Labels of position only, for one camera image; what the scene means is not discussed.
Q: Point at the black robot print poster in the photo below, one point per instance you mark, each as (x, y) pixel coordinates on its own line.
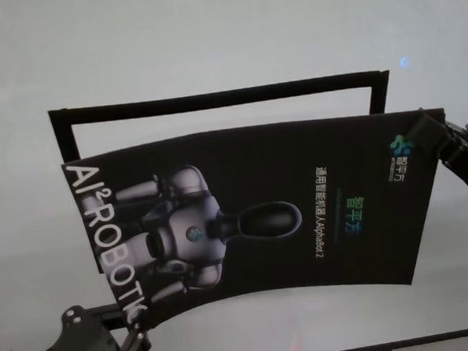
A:
(258, 174)

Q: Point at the black tape rectangle frame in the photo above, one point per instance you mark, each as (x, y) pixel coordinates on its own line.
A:
(212, 93)

